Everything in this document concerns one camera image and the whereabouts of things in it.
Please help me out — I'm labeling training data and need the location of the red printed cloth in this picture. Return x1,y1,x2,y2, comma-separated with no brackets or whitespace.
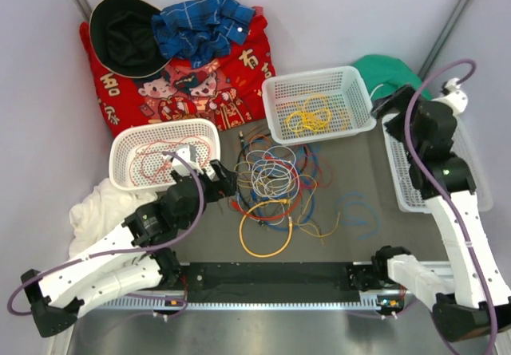
79,6,275,136

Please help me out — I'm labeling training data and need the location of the thin dark red cable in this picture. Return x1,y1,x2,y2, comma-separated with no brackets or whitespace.
295,143,335,191

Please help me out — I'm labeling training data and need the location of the grey corner post right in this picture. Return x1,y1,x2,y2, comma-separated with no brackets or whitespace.
418,0,473,80

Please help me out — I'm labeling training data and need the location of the white oval perforated basket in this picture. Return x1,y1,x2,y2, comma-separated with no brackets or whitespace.
109,118,221,193

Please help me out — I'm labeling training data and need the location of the blue plaid shirt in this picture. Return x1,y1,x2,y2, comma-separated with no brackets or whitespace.
151,0,256,69

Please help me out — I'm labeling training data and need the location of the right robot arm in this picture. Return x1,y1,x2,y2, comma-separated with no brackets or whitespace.
371,80,510,343

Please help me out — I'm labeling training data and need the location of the green cloth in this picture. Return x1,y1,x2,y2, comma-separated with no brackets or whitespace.
351,54,422,101

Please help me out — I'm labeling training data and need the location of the thick red cable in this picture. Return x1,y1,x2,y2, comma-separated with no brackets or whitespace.
129,141,168,187

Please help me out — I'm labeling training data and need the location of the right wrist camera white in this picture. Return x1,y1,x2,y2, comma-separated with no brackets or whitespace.
434,77,468,116

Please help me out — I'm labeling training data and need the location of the dark blue cable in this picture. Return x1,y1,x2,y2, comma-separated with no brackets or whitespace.
233,143,320,232

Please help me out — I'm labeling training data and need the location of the white rectangular basket, middle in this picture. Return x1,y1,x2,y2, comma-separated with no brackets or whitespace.
262,66,376,146

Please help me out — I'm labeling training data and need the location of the white cloth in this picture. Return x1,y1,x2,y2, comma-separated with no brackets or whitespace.
69,178,157,258

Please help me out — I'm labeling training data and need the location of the white rectangular basket, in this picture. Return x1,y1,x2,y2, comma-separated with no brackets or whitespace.
382,114,493,214
262,66,376,146

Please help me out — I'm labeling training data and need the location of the black cable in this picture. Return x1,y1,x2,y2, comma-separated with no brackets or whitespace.
215,131,272,228

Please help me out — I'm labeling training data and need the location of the white rectangular basket, right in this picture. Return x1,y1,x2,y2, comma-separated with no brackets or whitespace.
382,114,493,214

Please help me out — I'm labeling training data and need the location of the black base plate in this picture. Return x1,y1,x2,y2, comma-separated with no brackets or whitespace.
183,262,360,303

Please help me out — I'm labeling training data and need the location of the thick amber yellow cable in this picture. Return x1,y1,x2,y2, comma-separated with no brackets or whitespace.
238,199,295,258

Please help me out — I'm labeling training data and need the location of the black hat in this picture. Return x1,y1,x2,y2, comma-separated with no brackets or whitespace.
89,0,168,78

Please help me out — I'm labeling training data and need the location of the light blue loose cable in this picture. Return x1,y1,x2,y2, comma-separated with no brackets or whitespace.
334,191,382,241

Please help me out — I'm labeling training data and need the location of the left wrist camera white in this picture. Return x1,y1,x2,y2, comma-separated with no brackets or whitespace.
161,144,203,180

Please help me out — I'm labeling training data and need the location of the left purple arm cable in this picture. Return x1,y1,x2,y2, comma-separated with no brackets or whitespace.
7,151,207,324

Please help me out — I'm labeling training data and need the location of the white thin cable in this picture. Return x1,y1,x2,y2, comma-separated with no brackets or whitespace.
243,147,300,200

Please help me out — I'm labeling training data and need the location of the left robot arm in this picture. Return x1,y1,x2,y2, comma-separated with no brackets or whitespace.
21,156,237,338

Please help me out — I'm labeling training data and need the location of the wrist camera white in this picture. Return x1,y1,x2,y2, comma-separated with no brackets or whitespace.
434,77,468,116
161,144,203,180

